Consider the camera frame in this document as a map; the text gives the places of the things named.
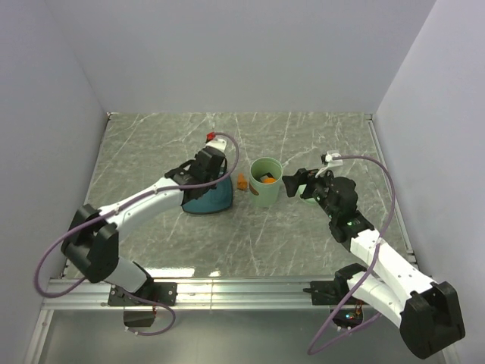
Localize orange fried shrimp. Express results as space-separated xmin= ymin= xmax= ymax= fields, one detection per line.
xmin=236 ymin=173 xmax=248 ymax=191

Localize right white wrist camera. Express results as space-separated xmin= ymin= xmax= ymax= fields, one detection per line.
xmin=315 ymin=151 xmax=343 ymax=177

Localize mint green canister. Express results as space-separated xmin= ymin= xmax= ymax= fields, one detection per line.
xmin=249 ymin=157 xmax=283 ymax=208

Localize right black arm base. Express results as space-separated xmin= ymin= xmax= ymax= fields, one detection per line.
xmin=303 ymin=263 xmax=381 ymax=331

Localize aluminium front rail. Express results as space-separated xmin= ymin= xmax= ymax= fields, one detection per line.
xmin=41 ymin=275 xmax=340 ymax=311

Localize aluminium right side rail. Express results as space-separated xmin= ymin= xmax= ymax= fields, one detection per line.
xmin=365 ymin=114 xmax=419 ymax=269

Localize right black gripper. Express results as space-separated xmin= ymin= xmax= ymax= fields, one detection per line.
xmin=282 ymin=166 xmax=338 ymax=220

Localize mint green lid brown handle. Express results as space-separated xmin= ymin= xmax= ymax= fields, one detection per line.
xmin=299 ymin=193 xmax=317 ymax=205

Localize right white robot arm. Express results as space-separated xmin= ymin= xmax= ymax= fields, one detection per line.
xmin=283 ymin=168 xmax=465 ymax=359

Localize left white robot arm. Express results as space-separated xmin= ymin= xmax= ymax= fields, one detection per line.
xmin=61 ymin=138 xmax=227 ymax=305

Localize aluminium rail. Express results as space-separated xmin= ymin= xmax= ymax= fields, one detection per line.
xmin=365 ymin=114 xmax=419 ymax=269
xmin=41 ymin=275 xmax=340 ymax=311

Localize orange round slice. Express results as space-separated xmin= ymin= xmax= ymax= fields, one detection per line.
xmin=262 ymin=177 xmax=277 ymax=184

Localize teal square plate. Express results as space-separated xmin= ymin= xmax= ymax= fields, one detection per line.
xmin=182 ymin=177 xmax=233 ymax=215

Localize white sushi roll piece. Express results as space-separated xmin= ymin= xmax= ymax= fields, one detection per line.
xmin=258 ymin=174 xmax=273 ymax=183

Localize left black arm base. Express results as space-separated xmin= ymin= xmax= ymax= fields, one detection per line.
xmin=108 ymin=268 xmax=177 ymax=337

